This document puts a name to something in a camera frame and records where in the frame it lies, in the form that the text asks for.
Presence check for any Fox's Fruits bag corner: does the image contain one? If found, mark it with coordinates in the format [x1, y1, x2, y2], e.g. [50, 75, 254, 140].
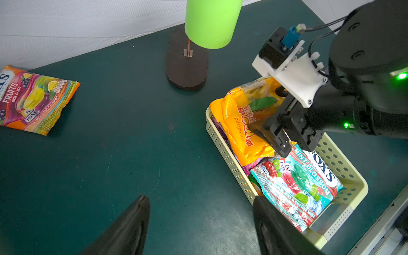
[1, 65, 80, 136]

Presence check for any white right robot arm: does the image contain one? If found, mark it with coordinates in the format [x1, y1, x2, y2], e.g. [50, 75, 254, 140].
[249, 1, 408, 157]

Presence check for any green plastic wine glass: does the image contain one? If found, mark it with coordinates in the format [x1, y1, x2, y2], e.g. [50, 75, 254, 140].
[185, 0, 243, 50]

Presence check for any dark oval stand base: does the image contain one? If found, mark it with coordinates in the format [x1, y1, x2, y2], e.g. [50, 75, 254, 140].
[166, 24, 208, 91]

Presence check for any teal Fox's mint bag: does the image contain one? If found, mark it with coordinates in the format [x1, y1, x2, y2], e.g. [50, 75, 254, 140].
[250, 145, 344, 232]

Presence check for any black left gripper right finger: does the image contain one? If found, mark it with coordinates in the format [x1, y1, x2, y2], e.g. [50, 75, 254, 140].
[252, 196, 322, 255]

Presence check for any pale green plastic basket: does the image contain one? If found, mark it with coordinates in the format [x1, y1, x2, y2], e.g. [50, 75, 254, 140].
[205, 108, 368, 250]

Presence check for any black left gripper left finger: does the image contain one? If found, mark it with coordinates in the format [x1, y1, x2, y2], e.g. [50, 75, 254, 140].
[81, 195, 150, 255]

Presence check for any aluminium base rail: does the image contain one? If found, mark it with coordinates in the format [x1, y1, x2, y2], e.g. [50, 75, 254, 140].
[349, 188, 408, 255]

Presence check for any yellow Cocoaland gummy bag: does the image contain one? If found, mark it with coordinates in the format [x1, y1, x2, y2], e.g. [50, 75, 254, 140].
[209, 77, 284, 166]

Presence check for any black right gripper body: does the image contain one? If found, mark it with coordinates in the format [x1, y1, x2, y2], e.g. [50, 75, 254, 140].
[249, 95, 324, 157]

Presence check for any purple Fox's Berries bag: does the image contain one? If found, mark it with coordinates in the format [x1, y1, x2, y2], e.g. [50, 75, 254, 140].
[210, 114, 275, 175]

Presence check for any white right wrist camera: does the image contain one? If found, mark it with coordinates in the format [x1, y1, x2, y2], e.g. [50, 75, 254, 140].
[252, 23, 328, 108]

